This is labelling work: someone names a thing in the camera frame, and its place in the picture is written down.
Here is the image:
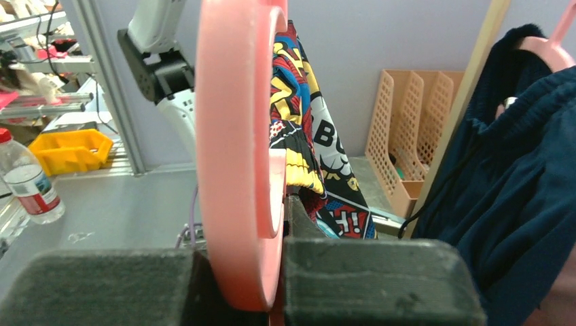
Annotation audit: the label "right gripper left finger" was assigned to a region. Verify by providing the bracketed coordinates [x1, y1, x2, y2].
[1, 249, 252, 325]

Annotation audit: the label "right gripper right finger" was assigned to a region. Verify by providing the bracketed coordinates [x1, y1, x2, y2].
[282, 195, 486, 325]

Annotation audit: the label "comic print shorts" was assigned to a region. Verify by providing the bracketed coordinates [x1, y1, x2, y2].
[270, 22, 377, 239]

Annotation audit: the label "pink plastic hanger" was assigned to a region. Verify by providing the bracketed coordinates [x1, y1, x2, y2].
[196, 1, 287, 312]
[474, 3, 575, 129]

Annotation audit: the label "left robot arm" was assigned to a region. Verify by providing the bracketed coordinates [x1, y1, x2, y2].
[117, 1, 196, 160]

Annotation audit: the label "navy blue shorts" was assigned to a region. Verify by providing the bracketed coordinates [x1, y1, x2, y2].
[412, 24, 575, 325]

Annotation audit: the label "clear plastic water bottle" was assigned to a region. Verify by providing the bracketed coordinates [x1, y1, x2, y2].
[1, 128, 65, 224]

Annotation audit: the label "yellow plastic bin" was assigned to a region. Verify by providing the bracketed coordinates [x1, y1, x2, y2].
[28, 129, 113, 176]

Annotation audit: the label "peach plastic file organizer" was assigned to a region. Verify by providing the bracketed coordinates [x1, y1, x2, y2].
[365, 69, 463, 218]

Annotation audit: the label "wooden clothes rack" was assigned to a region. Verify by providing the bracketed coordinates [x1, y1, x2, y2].
[397, 0, 511, 238]

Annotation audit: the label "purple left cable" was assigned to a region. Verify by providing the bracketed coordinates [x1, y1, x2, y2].
[174, 186, 201, 249]

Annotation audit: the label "aluminium frame rails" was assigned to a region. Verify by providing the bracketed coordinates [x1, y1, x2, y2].
[1, 1, 145, 175]

